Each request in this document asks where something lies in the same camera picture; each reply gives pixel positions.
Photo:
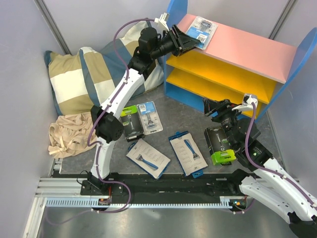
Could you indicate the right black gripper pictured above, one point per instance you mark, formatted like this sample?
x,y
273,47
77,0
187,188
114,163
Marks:
x,y
225,108

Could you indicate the colourful wooden shelf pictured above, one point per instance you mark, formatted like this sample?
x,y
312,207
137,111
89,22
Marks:
x,y
234,63

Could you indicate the harry's razor pack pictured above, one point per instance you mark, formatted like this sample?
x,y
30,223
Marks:
x,y
148,158
188,154

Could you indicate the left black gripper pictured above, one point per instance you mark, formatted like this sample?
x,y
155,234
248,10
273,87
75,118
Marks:
x,y
182,42

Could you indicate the beige crumpled cloth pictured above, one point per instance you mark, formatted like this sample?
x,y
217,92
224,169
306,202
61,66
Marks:
x,y
69,135

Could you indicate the checked blue beige pillow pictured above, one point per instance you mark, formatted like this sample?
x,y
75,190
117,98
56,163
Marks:
x,y
88,78

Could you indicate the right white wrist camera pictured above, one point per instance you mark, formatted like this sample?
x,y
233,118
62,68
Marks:
x,y
247,104

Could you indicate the black green razor box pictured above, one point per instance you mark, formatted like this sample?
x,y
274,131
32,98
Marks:
x,y
219,146
133,129

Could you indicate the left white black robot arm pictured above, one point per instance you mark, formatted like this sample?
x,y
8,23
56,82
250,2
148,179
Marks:
x,y
107,126

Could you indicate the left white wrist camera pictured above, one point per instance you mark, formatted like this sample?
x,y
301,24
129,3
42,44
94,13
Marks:
x,y
162,21

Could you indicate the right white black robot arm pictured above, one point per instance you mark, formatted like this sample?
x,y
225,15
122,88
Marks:
x,y
286,197

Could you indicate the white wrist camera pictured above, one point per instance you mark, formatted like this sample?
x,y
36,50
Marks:
x,y
247,104
162,21

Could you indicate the aluminium frame rail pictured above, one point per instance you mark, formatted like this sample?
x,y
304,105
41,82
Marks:
x,y
49,186

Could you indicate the black green razor box left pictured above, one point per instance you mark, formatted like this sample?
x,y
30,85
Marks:
x,y
133,129

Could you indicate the grey slotted cable duct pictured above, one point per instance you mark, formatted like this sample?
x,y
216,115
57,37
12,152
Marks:
x,y
221,202

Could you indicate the blue Gillette razor blister pack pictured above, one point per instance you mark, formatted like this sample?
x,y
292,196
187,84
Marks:
x,y
202,30

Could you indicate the black green razor box right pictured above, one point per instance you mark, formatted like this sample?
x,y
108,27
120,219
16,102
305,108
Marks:
x,y
219,146

